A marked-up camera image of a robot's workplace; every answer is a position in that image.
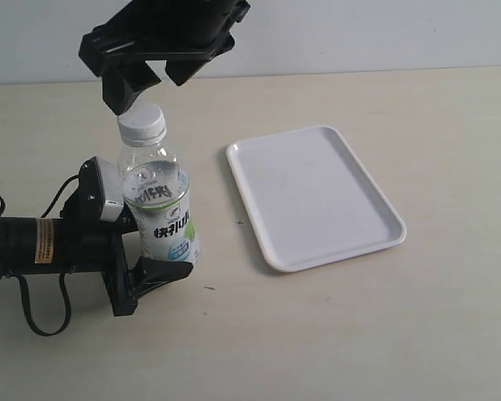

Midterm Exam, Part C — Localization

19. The clear plastic drink bottle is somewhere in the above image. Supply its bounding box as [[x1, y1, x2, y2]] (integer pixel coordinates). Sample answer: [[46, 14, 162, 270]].
[[116, 102, 203, 268]]

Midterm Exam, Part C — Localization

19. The white bottle cap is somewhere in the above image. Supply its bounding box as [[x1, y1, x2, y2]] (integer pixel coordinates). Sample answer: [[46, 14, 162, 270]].
[[117, 102, 167, 147]]

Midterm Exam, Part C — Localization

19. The white rectangular plastic tray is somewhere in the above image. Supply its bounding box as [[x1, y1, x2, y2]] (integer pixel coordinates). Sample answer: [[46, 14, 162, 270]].
[[225, 124, 407, 273]]

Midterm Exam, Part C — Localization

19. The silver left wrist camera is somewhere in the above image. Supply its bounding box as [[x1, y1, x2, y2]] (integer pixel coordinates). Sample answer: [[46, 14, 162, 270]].
[[78, 156, 124, 223]]

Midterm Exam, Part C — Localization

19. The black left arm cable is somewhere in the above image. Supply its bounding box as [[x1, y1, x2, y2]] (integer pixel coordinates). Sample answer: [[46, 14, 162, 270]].
[[0, 175, 83, 337]]

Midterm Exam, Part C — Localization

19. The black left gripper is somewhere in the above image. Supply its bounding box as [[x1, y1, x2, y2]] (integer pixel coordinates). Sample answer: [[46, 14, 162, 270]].
[[60, 200, 194, 317]]

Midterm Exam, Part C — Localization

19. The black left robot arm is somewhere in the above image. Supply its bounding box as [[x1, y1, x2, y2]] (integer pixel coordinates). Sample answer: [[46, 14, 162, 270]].
[[0, 211, 193, 317]]

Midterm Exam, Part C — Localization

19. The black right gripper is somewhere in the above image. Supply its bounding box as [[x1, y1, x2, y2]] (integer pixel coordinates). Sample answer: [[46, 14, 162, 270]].
[[78, 1, 250, 116]]

